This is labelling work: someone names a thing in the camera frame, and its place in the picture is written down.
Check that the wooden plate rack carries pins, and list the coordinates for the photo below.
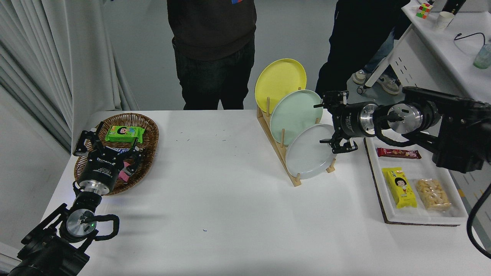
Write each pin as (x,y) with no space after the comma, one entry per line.
(295,181)

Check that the red snack bar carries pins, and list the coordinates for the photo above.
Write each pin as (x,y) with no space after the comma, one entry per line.
(399,153)

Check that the dark blue snack bar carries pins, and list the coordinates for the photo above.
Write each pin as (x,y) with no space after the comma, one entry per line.
(115,148)

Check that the pink snack pack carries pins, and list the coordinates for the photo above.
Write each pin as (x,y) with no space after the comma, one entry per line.
(123,175)

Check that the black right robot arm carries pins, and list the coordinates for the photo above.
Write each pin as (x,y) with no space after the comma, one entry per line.
(460,130)

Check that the brown wicker basket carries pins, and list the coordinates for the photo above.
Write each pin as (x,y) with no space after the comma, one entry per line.
(149,130)

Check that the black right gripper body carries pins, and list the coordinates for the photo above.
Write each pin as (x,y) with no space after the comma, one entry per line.
(349,120)

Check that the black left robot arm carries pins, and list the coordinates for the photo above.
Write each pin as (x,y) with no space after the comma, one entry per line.
(46,255)

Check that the white tray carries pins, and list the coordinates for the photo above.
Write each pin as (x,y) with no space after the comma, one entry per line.
(422,168)

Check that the mint green plate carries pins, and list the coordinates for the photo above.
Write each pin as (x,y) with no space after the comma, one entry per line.
(295,113)

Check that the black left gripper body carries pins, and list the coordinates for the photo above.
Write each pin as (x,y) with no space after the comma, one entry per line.
(100,170)

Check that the colourful puzzle cube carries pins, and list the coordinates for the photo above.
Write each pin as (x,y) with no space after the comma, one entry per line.
(424,10)

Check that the person in black trousers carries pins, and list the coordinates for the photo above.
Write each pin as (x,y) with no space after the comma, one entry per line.
(356,38)

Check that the person in blue jeans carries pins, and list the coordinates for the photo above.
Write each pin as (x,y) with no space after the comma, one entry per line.
(379,53)

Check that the person standing in brown top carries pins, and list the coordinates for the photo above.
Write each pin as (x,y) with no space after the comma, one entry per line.
(211,30)

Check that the white curtain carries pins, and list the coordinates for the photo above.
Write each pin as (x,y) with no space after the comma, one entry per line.
(57,57)

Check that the yellow plate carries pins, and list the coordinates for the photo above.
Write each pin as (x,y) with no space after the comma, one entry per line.
(278,82)

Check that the white side desk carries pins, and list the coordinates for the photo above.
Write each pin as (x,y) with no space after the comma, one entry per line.
(452,57)

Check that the yellow snack pack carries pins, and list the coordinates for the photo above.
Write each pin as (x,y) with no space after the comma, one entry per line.
(401,189)

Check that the grey plate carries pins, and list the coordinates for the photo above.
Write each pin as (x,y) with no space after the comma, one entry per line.
(308,157)

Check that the green snack pack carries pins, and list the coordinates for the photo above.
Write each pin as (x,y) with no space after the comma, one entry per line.
(124,134)

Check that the white paper cup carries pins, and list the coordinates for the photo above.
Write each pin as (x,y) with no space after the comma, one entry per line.
(443,21)

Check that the green translucent bottle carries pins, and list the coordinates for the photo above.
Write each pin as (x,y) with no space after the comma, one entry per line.
(483,57)

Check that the clear bag of puffed snack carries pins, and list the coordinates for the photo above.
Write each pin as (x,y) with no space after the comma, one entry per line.
(433,193)

